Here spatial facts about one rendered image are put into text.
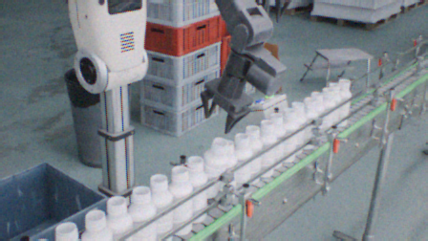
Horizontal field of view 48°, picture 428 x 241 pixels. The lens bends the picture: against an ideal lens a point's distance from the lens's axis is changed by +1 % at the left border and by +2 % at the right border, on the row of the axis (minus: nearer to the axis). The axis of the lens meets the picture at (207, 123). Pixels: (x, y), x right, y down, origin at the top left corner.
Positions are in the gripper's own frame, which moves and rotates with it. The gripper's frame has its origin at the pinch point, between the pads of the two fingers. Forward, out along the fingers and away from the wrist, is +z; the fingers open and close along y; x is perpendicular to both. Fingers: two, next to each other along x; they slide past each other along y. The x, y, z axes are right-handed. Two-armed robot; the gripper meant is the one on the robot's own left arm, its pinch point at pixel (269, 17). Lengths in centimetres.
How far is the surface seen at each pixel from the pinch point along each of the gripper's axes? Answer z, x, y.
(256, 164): 33.1, 28.2, -18.1
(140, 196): 24, 70, -18
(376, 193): 96, -84, -16
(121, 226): 28, 76, -18
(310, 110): 26.0, -0.8, -17.1
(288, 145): 33.4, 11.7, -18.2
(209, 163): 25, 48, -18
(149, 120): 133, -119, 187
